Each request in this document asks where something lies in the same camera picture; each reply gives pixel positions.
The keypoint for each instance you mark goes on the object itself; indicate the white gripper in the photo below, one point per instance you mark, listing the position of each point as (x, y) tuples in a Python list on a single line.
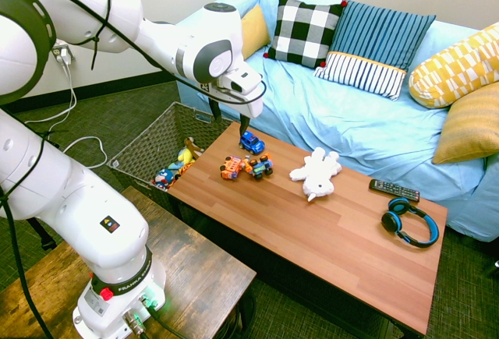
[(246, 82)]

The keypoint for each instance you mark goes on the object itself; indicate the white stuffed unicorn toy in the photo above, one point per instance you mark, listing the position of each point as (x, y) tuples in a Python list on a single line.
[(316, 175)]

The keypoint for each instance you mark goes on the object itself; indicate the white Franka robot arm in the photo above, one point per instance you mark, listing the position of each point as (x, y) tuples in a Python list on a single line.
[(97, 230)]

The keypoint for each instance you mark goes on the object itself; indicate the blue toy car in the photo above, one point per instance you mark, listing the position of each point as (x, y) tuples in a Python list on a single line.
[(251, 143)]

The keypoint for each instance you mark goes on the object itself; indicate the brown plush toy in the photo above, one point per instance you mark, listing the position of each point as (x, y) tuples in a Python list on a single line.
[(191, 146)]

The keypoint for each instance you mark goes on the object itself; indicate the orange toy truck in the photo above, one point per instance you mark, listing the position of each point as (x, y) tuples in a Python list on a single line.
[(232, 167)]

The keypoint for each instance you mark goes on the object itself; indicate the multicolour toy buggy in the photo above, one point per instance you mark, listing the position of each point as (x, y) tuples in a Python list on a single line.
[(259, 167)]

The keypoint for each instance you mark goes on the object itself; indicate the yellow plush toy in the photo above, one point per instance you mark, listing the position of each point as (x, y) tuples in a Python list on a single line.
[(185, 156)]

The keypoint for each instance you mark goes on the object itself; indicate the orange striped plush toy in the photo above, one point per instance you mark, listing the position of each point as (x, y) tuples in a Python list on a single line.
[(184, 168)]

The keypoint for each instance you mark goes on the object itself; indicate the plain yellow pillow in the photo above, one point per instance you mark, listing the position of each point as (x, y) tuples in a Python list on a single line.
[(253, 33)]

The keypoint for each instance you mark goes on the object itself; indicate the blue red hero plush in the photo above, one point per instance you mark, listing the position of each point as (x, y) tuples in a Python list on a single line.
[(163, 179)]

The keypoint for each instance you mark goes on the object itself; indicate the black white checkered pillow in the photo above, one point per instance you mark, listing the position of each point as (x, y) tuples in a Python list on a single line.
[(302, 29)]

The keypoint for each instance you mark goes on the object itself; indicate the light blue covered sofa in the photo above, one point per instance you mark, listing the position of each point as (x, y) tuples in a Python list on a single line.
[(351, 121)]

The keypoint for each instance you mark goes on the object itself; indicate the red-brown wooden coffee table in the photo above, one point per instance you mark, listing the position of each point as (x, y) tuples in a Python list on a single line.
[(312, 245)]

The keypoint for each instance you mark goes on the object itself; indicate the dark rustic wooden table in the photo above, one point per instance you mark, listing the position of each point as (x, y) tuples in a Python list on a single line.
[(202, 269)]

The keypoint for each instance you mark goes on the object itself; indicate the blue striped pillow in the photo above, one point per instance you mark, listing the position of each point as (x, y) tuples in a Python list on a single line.
[(370, 46)]

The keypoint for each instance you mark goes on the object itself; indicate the black remote control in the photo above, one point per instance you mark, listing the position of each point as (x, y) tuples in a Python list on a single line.
[(394, 190)]

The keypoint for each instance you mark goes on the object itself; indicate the black blue headphones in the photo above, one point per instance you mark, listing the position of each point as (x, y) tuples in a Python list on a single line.
[(391, 222)]

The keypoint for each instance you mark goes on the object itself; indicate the yellow white patterned bolster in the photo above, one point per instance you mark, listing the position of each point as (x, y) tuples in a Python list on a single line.
[(452, 70)]

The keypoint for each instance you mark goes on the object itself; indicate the yellow ribbed pillow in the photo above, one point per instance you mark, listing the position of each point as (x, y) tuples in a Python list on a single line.
[(471, 124)]

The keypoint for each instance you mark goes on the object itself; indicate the white wall outlet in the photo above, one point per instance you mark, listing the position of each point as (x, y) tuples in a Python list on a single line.
[(62, 52)]

